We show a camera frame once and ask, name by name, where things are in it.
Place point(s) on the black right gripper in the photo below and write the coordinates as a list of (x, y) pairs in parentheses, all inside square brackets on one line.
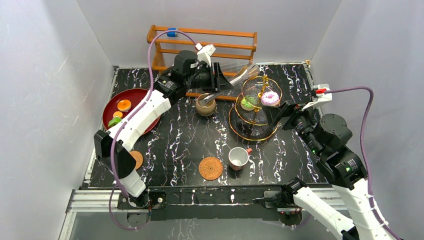
[(272, 114)]

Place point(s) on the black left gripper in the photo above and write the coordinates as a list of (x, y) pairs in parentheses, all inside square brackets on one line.
[(215, 78)]

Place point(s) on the pink frosted donut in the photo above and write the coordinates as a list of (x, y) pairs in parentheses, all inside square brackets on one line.
[(270, 98)]

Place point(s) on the green frosted donut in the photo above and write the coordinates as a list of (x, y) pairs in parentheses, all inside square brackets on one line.
[(248, 103)]

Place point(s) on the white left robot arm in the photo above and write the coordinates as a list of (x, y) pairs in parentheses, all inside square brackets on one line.
[(112, 147)]

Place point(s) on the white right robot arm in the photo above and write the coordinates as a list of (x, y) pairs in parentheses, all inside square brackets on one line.
[(343, 169)]

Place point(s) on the three-tier glass gold stand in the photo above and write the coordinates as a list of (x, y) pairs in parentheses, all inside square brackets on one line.
[(252, 125)]

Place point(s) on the beige ceramic pitcher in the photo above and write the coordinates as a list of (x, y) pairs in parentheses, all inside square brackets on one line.
[(206, 109)]

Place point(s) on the wooden shelf rack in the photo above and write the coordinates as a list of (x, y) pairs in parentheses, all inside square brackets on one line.
[(234, 49)]

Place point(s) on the pink floral mug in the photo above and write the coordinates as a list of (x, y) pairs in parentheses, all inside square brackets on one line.
[(238, 157)]

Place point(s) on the blue white eraser block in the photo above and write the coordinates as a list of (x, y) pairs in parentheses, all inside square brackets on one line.
[(172, 32)]

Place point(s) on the centre woven rattan coaster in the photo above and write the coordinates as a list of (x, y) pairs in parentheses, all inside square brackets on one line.
[(210, 168)]

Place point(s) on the woven rattan coaster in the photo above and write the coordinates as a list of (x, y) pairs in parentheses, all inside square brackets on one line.
[(139, 159), (210, 168)]

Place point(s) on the red round tray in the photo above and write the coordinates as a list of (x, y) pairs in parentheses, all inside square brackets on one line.
[(133, 113)]

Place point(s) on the orange white round cake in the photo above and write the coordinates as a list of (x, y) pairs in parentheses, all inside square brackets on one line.
[(124, 105)]

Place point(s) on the small orange macaron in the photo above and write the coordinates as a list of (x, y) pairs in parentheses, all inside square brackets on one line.
[(117, 114)]

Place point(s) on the left woven rattan coaster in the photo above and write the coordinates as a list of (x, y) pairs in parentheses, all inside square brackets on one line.
[(139, 159)]

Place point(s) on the green triangular toy cake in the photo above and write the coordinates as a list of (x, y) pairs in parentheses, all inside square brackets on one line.
[(114, 121)]

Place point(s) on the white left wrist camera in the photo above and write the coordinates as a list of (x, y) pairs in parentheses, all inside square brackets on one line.
[(204, 53)]

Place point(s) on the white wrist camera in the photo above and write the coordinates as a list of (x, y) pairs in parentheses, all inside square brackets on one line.
[(204, 53), (320, 97)]

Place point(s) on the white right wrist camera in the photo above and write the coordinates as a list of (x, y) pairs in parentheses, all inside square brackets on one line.
[(320, 97)]

